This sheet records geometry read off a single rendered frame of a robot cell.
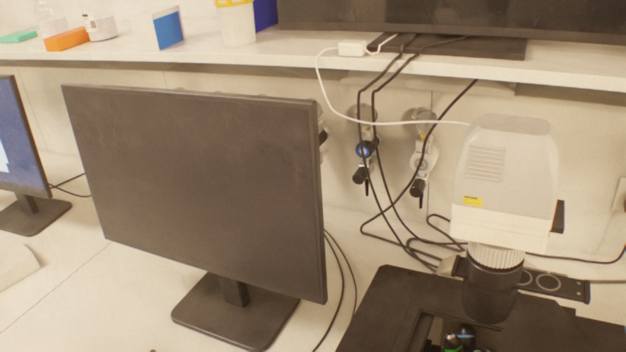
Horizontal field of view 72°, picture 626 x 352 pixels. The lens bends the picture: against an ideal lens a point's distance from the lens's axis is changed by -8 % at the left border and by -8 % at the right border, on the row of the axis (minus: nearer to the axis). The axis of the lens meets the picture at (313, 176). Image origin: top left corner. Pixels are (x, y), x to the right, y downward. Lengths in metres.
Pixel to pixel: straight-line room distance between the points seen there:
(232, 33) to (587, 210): 0.89
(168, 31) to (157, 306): 0.64
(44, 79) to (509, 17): 1.62
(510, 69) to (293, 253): 0.45
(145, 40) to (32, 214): 0.80
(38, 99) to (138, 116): 1.26
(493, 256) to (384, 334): 0.24
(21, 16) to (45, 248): 1.06
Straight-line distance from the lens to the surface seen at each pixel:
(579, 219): 1.20
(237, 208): 0.76
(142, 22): 1.12
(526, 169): 0.48
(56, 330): 1.20
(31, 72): 2.02
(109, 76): 1.65
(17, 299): 1.35
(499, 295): 0.58
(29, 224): 1.64
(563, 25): 0.88
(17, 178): 1.49
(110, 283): 1.26
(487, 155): 0.48
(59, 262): 1.41
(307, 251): 0.73
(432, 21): 0.90
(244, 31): 1.01
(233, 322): 1.02
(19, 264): 1.40
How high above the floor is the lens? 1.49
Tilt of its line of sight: 30 degrees down
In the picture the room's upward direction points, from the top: 6 degrees counter-clockwise
